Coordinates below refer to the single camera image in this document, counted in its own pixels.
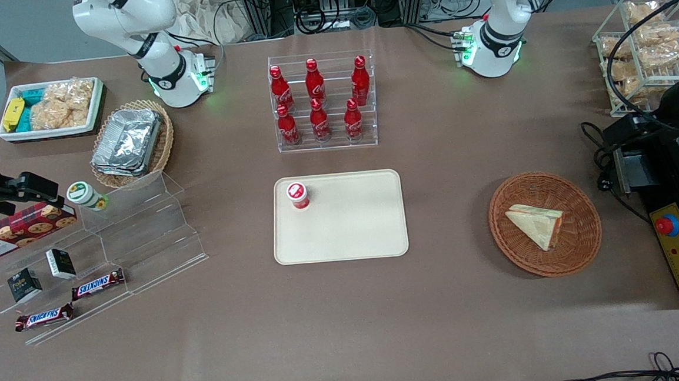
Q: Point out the triangle sandwich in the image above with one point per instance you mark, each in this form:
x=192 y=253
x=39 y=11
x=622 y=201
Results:
x=535 y=225

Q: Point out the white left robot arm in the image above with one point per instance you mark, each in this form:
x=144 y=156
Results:
x=501 y=39

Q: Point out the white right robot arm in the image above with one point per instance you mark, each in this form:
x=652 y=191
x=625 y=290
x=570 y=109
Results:
x=173 y=77

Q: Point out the round brown wicker basket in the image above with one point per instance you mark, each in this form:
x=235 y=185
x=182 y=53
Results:
x=578 y=240

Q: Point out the oval light wicker basket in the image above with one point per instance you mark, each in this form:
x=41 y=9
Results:
x=165 y=139

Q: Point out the cream plastic tray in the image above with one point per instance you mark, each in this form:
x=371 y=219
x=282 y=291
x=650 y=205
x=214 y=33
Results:
x=353 y=225

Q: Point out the white jar with green lid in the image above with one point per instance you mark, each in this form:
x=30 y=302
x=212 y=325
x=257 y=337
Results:
x=83 y=194

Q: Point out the red tartan cookie box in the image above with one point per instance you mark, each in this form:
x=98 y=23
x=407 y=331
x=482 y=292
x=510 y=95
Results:
x=18 y=231

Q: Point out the white rectangular plastic bin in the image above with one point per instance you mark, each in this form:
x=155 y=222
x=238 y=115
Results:
x=53 y=133

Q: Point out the bagged fried snack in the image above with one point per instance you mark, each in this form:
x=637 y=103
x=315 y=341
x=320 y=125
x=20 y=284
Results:
x=624 y=70
x=658 y=44

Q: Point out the yellow snack packet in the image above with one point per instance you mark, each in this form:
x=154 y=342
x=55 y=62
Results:
x=13 y=113

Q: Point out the small black box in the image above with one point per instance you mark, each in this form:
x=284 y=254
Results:
x=61 y=263
x=24 y=285

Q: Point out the clear bag of crackers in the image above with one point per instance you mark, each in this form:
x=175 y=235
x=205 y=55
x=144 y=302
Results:
x=63 y=104

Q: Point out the teal snack packet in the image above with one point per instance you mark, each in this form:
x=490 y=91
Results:
x=30 y=98

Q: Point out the stacked foil containers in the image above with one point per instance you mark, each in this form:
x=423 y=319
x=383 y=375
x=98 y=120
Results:
x=127 y=141

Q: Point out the red emergency stop button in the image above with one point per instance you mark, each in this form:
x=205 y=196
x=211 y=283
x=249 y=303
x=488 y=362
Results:
x=667 y=226

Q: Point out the snickers chocolate bar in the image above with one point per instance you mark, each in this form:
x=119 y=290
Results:
x=44 y=317
x=97 y=285

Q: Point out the clear acrylic stepped stand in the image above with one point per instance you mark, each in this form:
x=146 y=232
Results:
x=148 y=237

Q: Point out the beige cloth bag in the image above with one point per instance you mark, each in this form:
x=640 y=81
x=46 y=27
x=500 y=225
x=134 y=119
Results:
x=211 y=18

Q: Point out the red cola bottle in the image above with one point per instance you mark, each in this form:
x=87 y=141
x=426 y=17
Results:
x=353 y=122
x=279 y=89
x=320 y=122
x=314 y=81
x=287 y=127
x=360 y=81

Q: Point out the red lidded yogurt cup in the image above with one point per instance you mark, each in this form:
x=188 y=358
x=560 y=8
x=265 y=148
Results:
x=297 y=194

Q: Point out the clear acrylic bottle rack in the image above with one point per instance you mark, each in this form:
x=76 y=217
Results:
x=336 y=143

